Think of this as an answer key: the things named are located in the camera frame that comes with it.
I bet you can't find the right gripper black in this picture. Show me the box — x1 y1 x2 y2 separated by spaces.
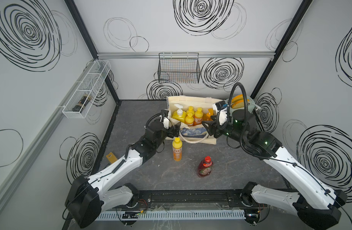
201 114 246 146

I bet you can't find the tall orange dish soap bottle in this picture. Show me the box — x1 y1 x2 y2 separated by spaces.
204 108 214 121

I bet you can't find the canvas starry night tote bag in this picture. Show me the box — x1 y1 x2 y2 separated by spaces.
167 95 219 145

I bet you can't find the yellow pump dish soap bottle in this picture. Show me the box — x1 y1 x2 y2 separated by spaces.
172 103 186 123

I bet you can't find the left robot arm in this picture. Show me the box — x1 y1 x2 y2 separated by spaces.
65 118 181 229

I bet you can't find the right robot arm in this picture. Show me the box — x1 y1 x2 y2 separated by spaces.
202 110 347 230

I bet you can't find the toast slice front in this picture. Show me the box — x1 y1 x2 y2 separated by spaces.
231 100 244 109

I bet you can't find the toast slice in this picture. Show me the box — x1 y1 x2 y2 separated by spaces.
231 100 244 109
231 94 243 104

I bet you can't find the toast slice rear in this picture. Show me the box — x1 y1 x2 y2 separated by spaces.
231 94 243 104

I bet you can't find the mint green toaster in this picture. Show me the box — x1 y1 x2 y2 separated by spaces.
229 97 255 115

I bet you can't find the yellow tag object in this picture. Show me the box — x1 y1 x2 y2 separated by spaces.
106 152 118 164

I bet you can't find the dark item in shelf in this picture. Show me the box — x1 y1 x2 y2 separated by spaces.
72 95 92 112

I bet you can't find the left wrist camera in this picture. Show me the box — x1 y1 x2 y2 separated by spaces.
160 109 171 129

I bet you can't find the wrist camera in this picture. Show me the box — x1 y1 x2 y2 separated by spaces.
160 109 171 129
213 100 228 126

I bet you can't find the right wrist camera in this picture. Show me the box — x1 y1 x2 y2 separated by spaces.
213 100 228 126

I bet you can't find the black wire wall basket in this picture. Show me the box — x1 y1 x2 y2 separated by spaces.
157 52 201 84

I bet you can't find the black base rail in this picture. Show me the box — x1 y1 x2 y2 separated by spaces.
78 189 303 208

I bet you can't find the grey slotted cable duct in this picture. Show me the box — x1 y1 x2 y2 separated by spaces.
96 210 246 221

